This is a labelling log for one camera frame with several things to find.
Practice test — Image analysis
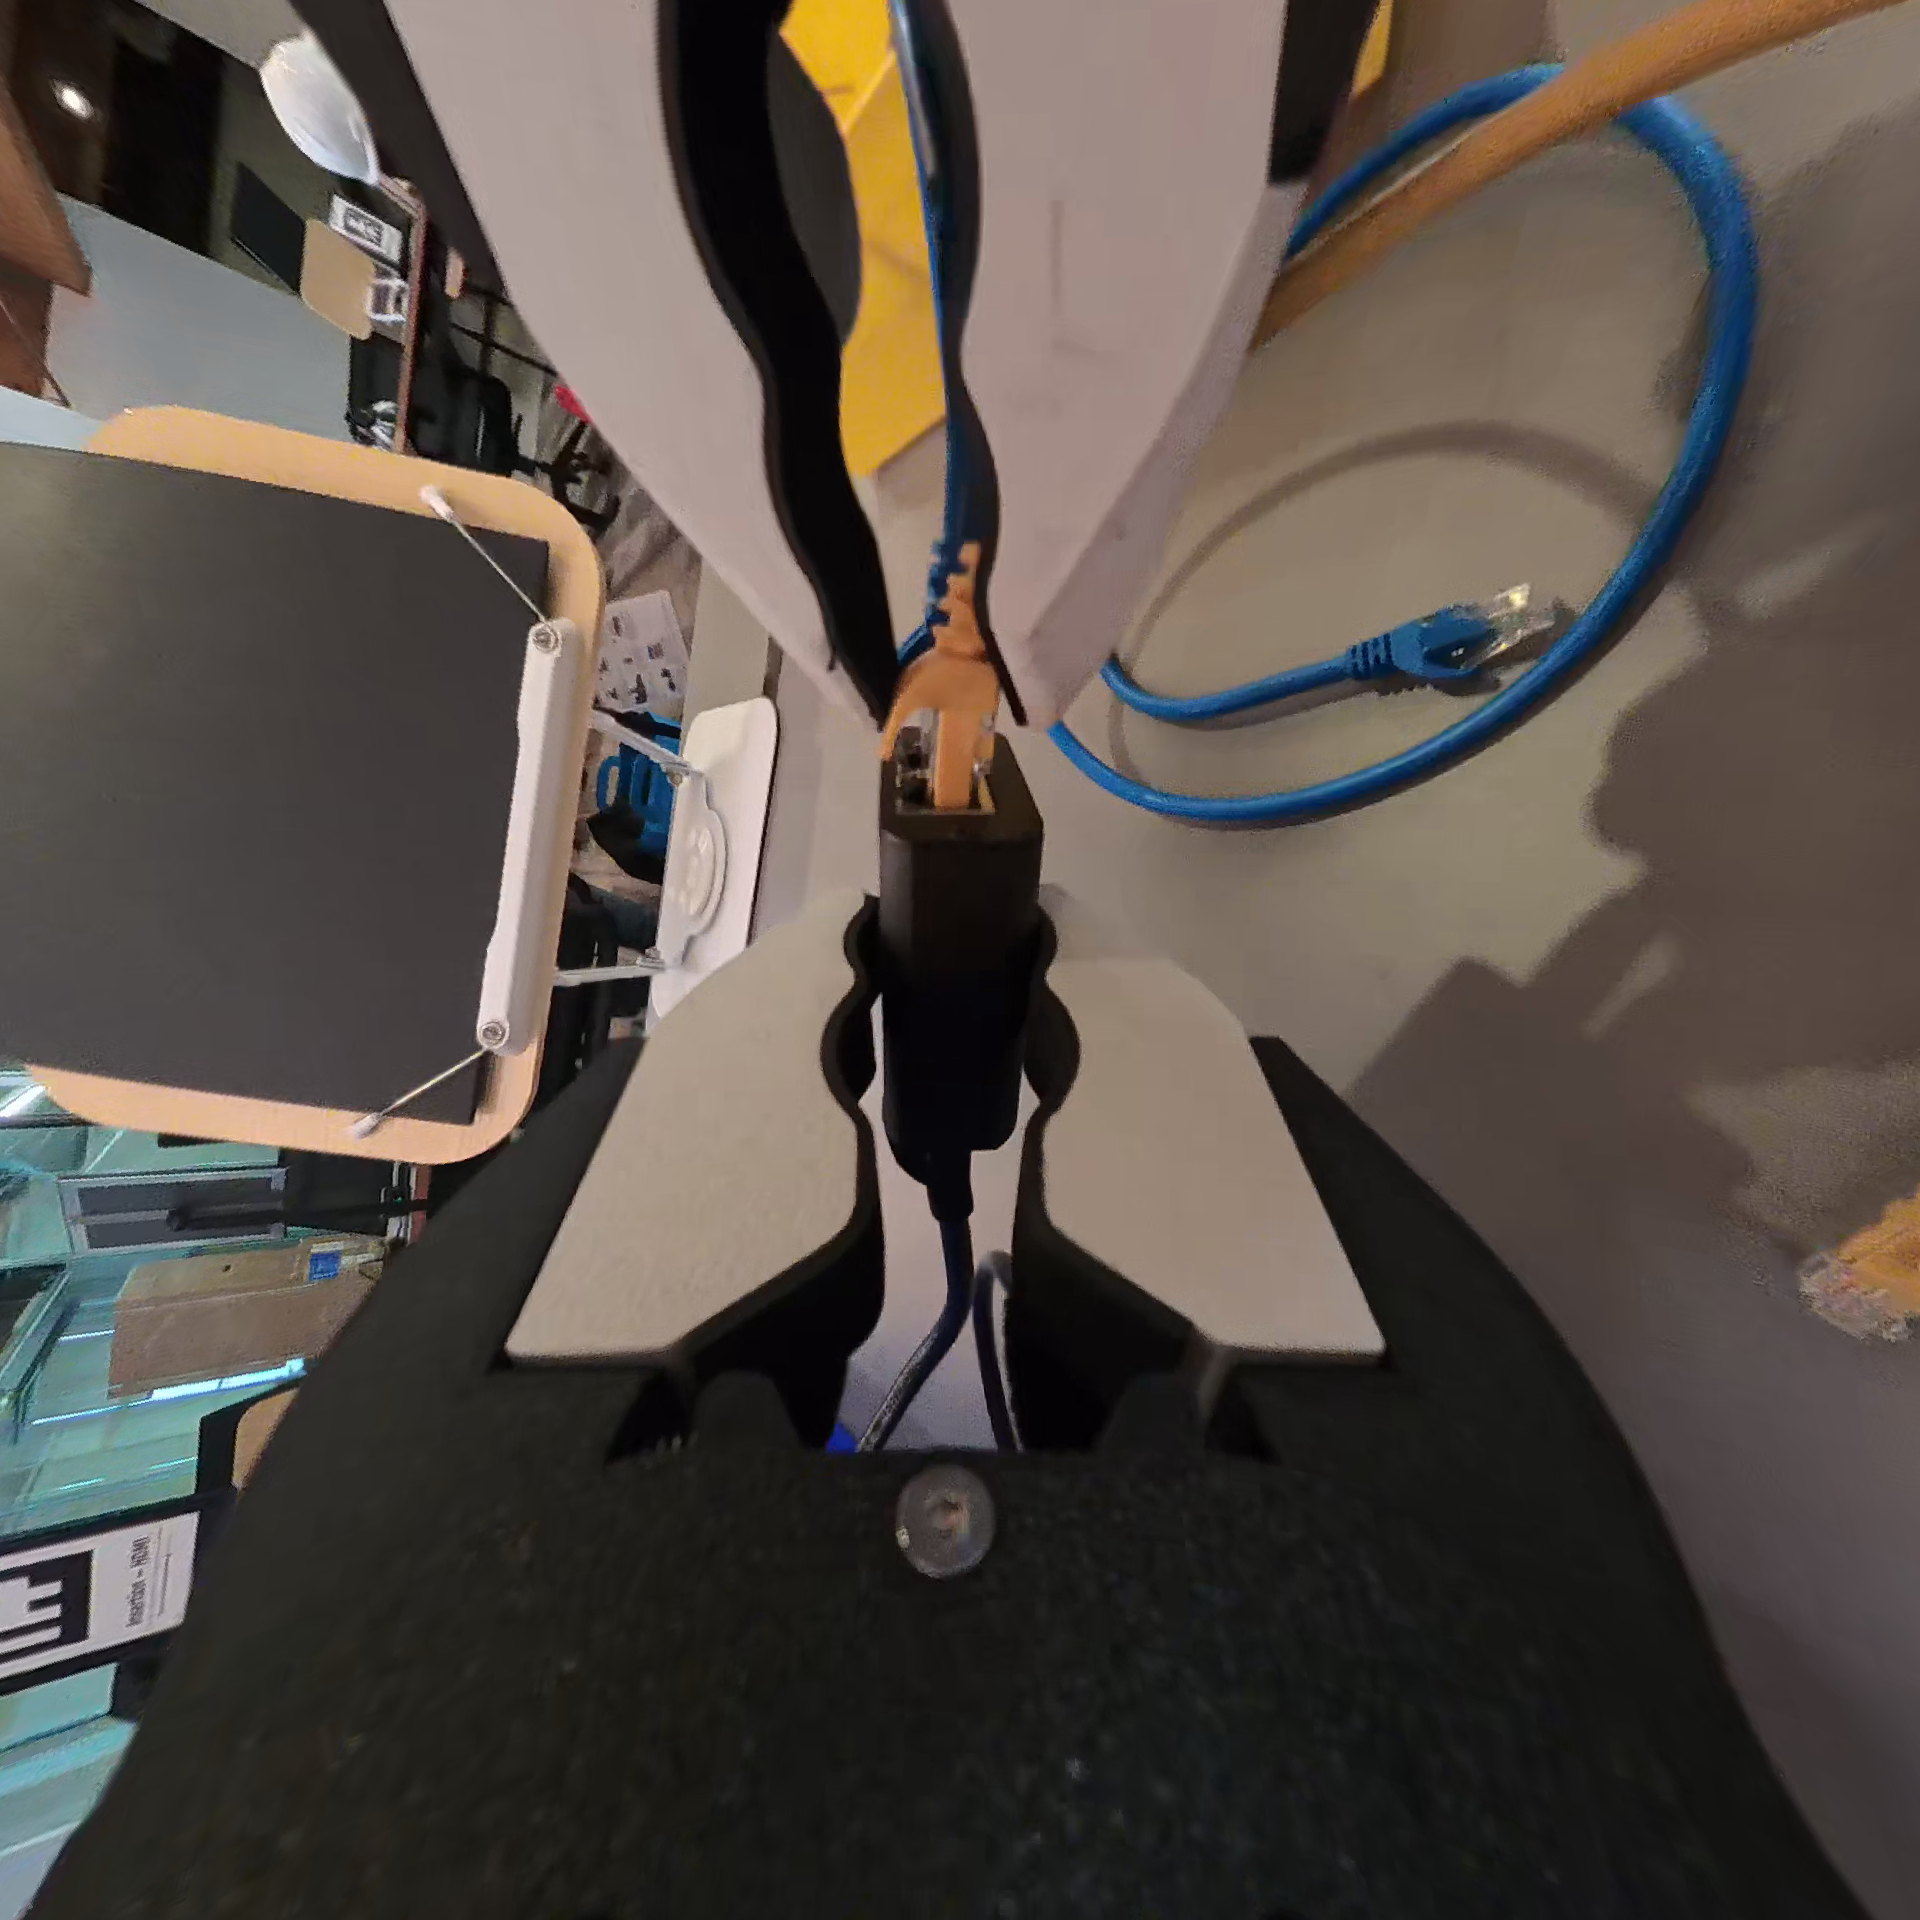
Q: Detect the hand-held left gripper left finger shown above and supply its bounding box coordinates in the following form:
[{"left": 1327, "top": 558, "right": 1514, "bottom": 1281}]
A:
[{"left": 505, "top": 902, "right": 902, "bottom": 1445}]

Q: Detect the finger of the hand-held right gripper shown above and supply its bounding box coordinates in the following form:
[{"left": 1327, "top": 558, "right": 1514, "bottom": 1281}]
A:
[
  {"left": 881, "top": 0, "right": 1330, "bottom": 728},
  {"left": 386, "top": 0, "right": 906, "bottom": 728}
]

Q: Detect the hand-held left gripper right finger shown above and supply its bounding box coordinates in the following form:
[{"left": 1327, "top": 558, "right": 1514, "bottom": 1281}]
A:
[{"left": 1010, "top": 902, "right": 1391, "bottom": 1445}]

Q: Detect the black ethernet cable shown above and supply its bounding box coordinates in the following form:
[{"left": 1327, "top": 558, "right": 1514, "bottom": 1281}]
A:
[{"left": 896, "top": 1157, "right": 1015, "bottom": 1454}]

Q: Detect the black ethernet port adapter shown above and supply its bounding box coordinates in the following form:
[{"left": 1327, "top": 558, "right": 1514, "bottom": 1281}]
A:
[{"left": 873, "top": 731, "right": 1056, "bottom": 1164}]

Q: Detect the orange ethernet cable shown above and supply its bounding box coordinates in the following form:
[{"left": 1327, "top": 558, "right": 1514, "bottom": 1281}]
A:
[{"left": 889, "top": 0, "right": 1920, "bottom": 1342}]

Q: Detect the blue ethernet cable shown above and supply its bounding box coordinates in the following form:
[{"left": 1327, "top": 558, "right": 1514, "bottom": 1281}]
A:
[{"left": 896, "top": 0, "right": 1766, "bottom": 832}]

